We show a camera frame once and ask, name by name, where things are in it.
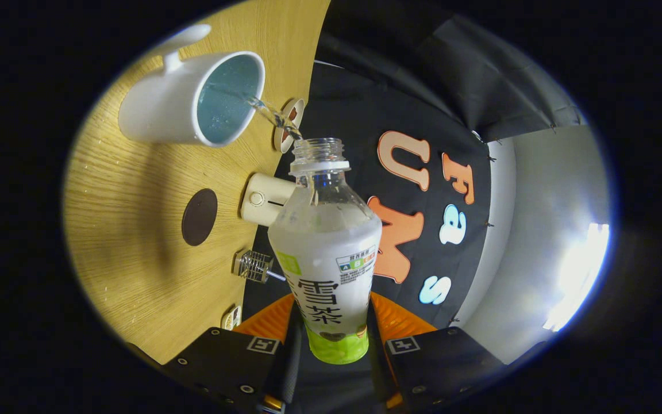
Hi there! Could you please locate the wire mesh utensil holder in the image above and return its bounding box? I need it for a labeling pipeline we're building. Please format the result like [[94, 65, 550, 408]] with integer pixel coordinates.
[[233, 250, 274, 283]]

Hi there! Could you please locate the white cup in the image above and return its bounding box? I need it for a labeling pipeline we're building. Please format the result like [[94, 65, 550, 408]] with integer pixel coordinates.
[[118, 24, 266, 148]]

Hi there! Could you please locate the white divided dish with beans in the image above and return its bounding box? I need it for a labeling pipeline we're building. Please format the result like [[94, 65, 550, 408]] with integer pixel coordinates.
[[221, 305, 243, 331]]

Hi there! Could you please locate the white oval plate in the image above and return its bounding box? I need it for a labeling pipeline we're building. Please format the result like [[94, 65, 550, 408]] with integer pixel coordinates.
[[274, 98, 305, 154]]

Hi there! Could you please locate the white toaster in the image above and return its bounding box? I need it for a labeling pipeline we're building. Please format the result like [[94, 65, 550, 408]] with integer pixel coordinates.
[[240, 173, 297, 227]]

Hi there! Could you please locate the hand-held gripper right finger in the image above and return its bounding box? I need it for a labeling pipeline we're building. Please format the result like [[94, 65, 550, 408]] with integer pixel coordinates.
[[367, 292, 507, 412]]

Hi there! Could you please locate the clear bottle with white label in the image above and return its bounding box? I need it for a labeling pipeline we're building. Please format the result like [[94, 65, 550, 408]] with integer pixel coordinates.
[[267, 137, 383, 365]]

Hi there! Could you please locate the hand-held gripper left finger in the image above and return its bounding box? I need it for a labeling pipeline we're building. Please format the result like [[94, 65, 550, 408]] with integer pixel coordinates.
[[161, 293, 303, 414]]

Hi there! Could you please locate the dark round coaster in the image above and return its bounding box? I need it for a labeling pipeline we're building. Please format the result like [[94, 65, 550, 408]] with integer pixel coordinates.
[[181, 188, 218, 247]]

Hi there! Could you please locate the wooden table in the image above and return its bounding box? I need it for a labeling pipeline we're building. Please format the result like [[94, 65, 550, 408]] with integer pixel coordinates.
[[64, 0, 332, 366]]

